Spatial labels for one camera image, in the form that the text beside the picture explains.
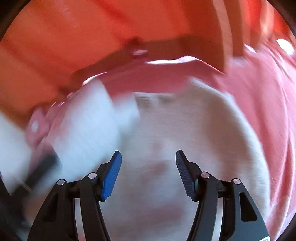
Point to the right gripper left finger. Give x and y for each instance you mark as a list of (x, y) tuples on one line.
[(56, 217)]

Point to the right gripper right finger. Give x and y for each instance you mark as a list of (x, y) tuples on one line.
[(241, 219)]

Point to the beige sweater with black hearts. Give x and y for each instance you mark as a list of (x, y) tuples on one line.
[(149, 200)]

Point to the pink pillow with white dots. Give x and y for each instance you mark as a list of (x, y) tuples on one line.
[(39, 126)]

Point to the pink fleece blanket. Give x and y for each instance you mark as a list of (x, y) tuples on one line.
[(262, 84)]

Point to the orange curtain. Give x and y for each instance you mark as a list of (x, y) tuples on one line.
[(48, 48)]

